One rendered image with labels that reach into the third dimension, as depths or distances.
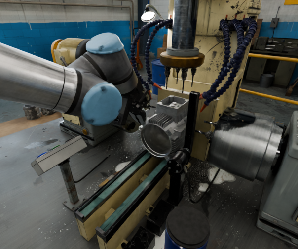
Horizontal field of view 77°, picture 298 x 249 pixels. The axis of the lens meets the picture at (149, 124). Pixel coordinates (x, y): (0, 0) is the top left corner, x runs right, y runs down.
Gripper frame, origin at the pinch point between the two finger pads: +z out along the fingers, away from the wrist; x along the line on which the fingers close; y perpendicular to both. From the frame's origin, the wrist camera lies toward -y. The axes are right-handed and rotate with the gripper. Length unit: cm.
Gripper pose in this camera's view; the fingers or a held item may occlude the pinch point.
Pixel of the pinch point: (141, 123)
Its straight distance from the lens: 77.3
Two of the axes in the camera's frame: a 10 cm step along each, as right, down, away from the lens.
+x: -8.2, -2.8, 4.9
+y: 4.9, -7.9, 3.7
